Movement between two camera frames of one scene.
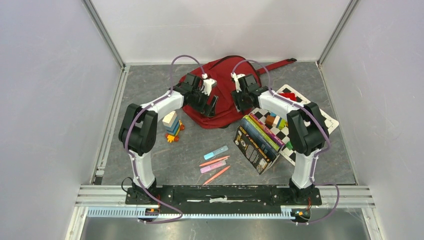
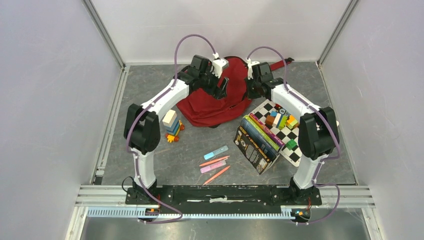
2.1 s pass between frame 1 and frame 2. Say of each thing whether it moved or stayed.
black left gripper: moved
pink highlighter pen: stayed
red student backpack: moved
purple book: stayed
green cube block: stayed
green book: stayed
